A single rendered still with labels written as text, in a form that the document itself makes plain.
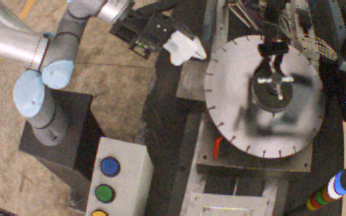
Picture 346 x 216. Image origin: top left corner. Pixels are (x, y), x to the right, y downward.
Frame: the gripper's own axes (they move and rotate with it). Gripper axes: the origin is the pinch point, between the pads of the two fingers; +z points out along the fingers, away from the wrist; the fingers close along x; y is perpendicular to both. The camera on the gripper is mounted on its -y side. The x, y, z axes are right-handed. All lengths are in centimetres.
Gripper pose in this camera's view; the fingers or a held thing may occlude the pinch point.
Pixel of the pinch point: (201, 51)
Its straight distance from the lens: 76.0
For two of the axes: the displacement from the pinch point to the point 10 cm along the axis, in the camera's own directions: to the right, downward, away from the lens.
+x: 4.6, -2.1, -8.7
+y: -3.8, 8.3, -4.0
